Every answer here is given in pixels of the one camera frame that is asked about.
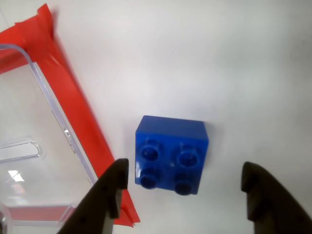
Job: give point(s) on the transparent plastic box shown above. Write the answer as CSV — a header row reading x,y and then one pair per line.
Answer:
x,y
36,117

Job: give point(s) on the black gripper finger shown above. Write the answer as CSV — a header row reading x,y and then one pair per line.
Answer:
x,y
97,202
273,204

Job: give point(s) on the blue lego brick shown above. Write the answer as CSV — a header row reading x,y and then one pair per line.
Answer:
x,y
170,131

